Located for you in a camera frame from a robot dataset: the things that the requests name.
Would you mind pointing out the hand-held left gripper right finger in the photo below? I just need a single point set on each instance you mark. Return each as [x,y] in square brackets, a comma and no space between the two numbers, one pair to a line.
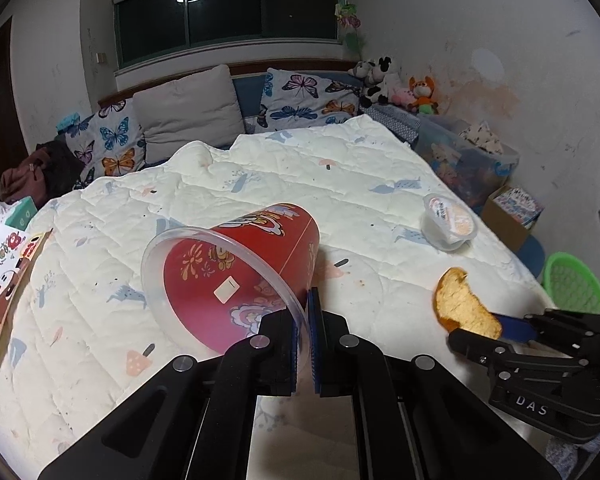
[316,350]

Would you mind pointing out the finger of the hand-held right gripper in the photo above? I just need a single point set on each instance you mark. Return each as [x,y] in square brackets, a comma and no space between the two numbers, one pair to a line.
[480,350]
[515,327]

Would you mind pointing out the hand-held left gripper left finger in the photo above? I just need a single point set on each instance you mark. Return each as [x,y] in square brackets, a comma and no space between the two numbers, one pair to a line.
[294,360]

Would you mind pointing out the toasted bread slice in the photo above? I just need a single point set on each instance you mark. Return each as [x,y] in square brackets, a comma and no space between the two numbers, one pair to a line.
[460,302]

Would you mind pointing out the green plastic basket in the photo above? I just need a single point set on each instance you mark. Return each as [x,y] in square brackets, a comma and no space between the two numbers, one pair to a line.
[575,285]

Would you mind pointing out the red printed plastic cup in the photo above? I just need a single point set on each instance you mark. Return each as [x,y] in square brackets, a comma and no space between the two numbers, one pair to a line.
[240,265]

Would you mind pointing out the cardboard box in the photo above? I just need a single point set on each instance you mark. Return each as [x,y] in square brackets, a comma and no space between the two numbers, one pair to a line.
[510,220]

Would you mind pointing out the clear pudding cup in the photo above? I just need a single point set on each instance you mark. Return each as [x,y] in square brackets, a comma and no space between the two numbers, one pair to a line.
[447,220]

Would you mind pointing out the clear plastic storage bin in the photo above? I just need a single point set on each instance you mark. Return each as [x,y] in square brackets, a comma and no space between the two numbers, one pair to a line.
[460,170]

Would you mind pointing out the white spotted cloth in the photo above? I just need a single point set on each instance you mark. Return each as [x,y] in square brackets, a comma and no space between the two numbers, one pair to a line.
[482,137]

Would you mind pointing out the blue patterned folded cloth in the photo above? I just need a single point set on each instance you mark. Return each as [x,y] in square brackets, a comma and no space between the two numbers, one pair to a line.
[392,120]

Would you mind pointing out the orange fox plush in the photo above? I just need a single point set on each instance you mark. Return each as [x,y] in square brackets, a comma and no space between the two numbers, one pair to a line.
[424,95]

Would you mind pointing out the butterfly print pillow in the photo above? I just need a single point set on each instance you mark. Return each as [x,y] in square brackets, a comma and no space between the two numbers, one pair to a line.
[305,97]
[110,145]

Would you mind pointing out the pink plush toy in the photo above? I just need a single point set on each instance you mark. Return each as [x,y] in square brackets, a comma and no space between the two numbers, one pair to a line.
[401,96]

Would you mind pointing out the grey pillow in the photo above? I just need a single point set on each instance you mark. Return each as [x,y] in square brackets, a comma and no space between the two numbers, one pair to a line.
[190,110]

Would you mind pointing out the black and white cow plush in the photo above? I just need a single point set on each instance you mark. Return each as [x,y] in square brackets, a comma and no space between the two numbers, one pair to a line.
[380,80]

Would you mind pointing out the green tissue pack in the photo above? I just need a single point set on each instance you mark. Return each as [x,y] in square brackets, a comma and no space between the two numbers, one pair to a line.
[22,212]

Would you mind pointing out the dark backpack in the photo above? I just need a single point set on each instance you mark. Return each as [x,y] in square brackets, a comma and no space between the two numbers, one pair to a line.
[45,170]

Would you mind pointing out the hanging flower decoration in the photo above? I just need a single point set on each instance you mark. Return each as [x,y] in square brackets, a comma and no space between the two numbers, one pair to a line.
[351,22]

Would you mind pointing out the dark window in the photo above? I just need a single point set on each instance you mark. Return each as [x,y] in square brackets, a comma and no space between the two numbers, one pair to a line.
[220,15]

